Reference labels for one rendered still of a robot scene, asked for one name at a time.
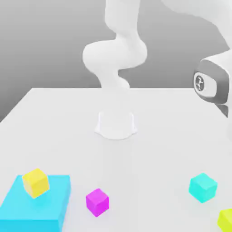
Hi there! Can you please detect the small magenta cube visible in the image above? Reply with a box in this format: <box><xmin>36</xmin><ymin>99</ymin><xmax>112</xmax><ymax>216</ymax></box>
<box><xmin>85</xmin><ymin>188</ymin><xmax>110</xmax><ymax>218</ymax></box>

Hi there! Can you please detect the small yellow cube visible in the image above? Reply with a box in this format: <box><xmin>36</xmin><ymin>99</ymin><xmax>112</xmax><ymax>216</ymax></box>
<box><xmin>22</xmin><ymin>168</ymin><xmax>50</xmax><ymax>199</ymax></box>

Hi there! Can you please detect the small turquoise cube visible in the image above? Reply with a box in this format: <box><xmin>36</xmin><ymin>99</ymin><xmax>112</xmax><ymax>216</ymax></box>
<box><xmin>188</xmin><ymin>172</ymin><xmax>218</xmax><ymax>204</ymax></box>

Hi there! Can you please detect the small lime cube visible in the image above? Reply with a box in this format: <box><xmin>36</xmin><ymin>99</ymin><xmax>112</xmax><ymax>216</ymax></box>
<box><xmin>217</xmin><ymin>208</ymin><xmax>232</xmax><ymax>232</ymax></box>

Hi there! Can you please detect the large cyan box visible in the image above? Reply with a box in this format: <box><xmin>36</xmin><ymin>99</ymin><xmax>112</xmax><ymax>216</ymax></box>
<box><xmin>0</xmin><ymin>174</ymin><xmax>71</xmax><ymax>232</ymax></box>

